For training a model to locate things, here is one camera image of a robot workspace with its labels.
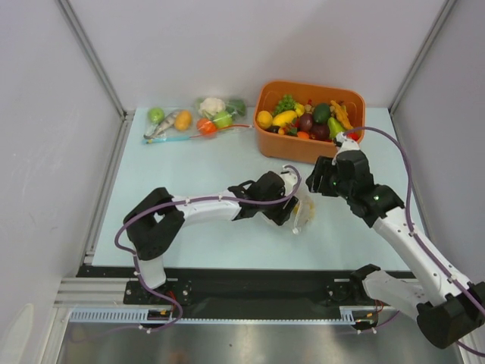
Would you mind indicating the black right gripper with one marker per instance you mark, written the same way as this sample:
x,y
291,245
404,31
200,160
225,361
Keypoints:
x,y
323,178

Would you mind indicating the green fake apple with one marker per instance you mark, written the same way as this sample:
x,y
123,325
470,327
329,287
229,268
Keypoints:
x,y
156,115

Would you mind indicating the red-zip bag with vegetables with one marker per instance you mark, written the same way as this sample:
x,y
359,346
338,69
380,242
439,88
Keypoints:
x,y
239,123

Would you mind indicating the fake white cauliflower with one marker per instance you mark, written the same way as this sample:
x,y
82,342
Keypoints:
x,y
210,106

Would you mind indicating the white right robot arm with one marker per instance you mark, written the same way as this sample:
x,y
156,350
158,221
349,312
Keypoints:
x,y
445,303

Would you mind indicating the fake green avocado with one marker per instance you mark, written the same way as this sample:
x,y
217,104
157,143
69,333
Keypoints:
x,y
321,113

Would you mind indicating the orange fake bell pepper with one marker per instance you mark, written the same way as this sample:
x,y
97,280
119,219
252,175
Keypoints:
x,y
306,211

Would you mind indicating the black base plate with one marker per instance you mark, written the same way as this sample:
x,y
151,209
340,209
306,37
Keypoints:
x,y
248,294

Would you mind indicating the fake green lime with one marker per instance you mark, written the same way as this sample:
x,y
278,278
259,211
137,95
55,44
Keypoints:
x,y
222,119

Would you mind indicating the fake green grapes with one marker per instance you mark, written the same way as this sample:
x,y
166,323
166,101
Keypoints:
x,y
286,103

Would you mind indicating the fake dark plum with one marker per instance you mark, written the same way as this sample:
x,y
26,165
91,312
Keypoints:
x,y
320,132

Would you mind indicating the fake brown potato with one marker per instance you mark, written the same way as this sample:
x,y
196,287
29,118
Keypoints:
x,y
183,120

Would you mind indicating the fake orange tomato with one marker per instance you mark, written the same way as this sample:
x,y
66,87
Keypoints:
x,y
206,127

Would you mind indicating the fake green broccoli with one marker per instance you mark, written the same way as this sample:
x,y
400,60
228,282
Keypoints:
x,y
236,107

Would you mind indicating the fake grey fish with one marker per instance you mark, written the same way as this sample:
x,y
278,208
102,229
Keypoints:
x,y
166,124

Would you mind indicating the clear zip top bag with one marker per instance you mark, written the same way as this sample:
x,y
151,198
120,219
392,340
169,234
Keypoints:
x,y
296,208

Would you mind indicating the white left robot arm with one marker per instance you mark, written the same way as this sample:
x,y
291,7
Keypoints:
x,y
154,223

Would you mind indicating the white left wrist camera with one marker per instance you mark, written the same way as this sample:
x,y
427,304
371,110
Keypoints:
x,y
290,181

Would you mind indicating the fake yellow mango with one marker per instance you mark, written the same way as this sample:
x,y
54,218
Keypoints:
x,y
284,118

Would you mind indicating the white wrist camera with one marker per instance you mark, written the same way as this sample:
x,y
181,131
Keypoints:
x,y
344,144
290,181

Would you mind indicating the orange plastic bin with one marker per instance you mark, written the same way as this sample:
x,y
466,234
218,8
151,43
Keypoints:
x,y
297,121

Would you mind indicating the fake purple passion fruit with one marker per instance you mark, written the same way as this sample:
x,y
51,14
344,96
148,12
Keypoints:
x,y
306,122

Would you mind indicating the blue-zip bag with fish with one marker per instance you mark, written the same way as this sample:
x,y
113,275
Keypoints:
x,y
172,127

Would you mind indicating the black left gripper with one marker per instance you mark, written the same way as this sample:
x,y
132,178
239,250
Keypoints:
x,y
280,215

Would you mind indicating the yellow fake pear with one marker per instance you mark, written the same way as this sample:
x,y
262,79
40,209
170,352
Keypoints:
x,y
264,119

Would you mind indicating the fake green pear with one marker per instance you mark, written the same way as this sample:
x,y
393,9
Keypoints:
x,y
335,127

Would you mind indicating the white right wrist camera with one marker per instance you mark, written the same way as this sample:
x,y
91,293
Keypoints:
x,y
344,144

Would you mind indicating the fake orange ginger root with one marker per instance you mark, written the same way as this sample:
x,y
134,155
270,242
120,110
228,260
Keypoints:
x,y
341,115

